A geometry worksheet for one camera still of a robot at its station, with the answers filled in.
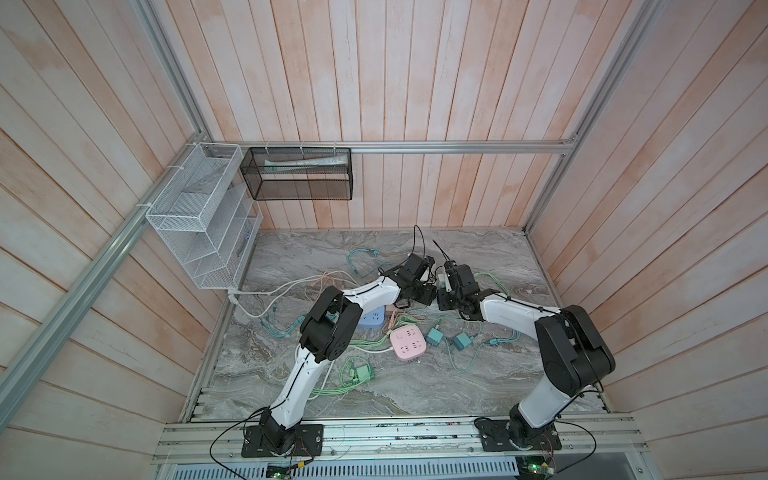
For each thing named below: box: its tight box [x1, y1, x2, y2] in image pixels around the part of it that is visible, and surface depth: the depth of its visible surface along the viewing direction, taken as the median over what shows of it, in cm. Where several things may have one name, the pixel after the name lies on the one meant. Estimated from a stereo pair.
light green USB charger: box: [356, 365, 370, 381], surface depth 84 cm
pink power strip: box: [390, 325, 427, 361], surface depth 90 cm
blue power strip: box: [358, 306, 385, 328], surface depth 94 cm
